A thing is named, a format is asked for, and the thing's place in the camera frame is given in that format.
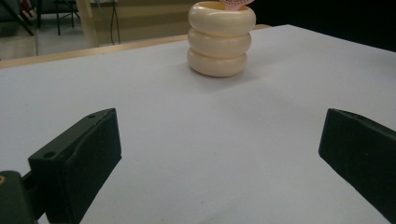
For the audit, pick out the black metal chair legs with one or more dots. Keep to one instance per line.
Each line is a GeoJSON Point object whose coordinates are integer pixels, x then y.
{"type": "Point", "coordinates": [58, 17]}

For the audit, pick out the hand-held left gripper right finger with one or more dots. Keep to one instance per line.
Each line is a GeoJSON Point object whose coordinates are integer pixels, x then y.
{"type": "Point", "coordinates": [361, 152]}

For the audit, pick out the beige post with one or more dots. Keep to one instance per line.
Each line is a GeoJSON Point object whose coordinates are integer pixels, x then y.
{"type": "Point", "coordinates": [87, 23]}

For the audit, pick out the pink plastic item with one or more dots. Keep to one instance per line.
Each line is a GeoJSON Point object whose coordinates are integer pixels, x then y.
{"type": "Point", "coordinates": [235, 3]}

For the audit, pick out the dark slanted stand leg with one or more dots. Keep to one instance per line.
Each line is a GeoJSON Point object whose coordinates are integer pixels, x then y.
{"type": "Point", "coordinates": [18, 17]}

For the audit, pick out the cream ribbed round holder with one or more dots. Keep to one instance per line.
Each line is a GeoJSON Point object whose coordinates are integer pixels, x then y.
{"type": "Point", "coordinates": [219, 43]}

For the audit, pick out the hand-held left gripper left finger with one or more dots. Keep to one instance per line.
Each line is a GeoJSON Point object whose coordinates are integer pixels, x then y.
{"type": "Point", "coordinates": [77, 165]}

